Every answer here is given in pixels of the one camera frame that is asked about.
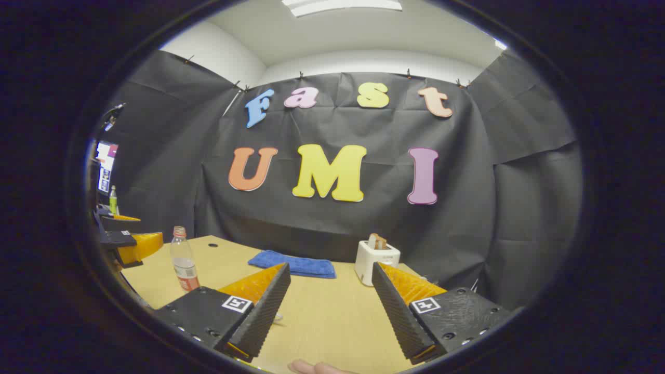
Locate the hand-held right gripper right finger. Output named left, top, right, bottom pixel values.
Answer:
left=371, top=261, right=512, bottom=365

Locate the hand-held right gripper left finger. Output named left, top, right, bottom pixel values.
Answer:
left=153, top=262, right=291, bottom=363

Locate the clear plastic water bottle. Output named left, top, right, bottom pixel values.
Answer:
left=170, top=225, right=201, bottom=292

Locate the computer monitor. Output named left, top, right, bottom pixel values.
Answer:
left=95, top=140, right=119, bottom=195

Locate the blue folded towel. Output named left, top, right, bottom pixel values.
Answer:
left=248, top=250, right=337, bottom=279

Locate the white toaster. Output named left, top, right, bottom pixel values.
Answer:
left=354, top=240, right=401, bottom=287

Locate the black backdrop cloth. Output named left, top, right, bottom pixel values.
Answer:
left=99, top=49, right=583, bottom=312

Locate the ceiling light panel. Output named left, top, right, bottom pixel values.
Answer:
left=282, top=0, right=403, bottom=18

